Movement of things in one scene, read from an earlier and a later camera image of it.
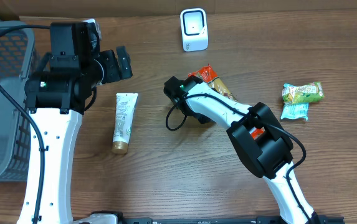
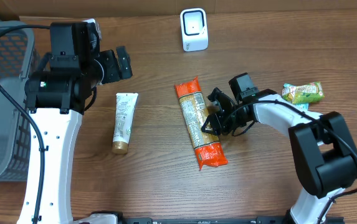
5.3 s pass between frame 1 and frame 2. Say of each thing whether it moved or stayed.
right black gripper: moved
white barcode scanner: stayed
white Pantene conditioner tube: stayed
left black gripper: stayed
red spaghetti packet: moved
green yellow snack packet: stayed
